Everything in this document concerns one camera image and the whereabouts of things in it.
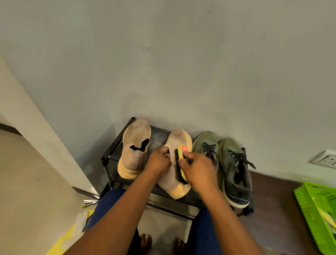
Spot yellow-edged shoe shine sponge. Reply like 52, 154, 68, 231
174, 145, 193, 186

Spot beige suede shoe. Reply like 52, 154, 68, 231
117, 118, 152, 180
157, 129, 193, 200

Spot person's foot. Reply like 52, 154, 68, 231
140, 234, 153, 254
172, 237, 185, 255

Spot person's left forearm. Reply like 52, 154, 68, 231
64, 171, 163, 255

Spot white wall socket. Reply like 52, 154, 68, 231
309, 150, 336, 169

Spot person's right hand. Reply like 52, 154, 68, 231
178, 152, 219, 195

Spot person's left foot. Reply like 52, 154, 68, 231
140, 234, 153, 254

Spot person's right foot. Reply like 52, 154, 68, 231
172, 237, 185, 255

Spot green sneaker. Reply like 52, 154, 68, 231
218, 138, 257, 209
192, 131, 220, 192

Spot yellow sticky note pad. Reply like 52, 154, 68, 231
317, 207, 336, 229

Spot person's left hand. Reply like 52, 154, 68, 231
145, 146, 172, 180

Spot dark skirting strip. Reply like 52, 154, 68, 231
72, 186, 101, 200
0, 123, 23, 136

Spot dark brown low bench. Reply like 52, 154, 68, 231
233, 171, 325, 255

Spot person's right forearm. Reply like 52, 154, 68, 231
199, 184, 266, 255

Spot dark blue trousers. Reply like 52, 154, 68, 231
84, 188, 224, 255

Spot black metal shoe rack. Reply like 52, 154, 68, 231
101, 117, 254, 221

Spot green plastic basket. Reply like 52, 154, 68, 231
294, 182, 336, 255

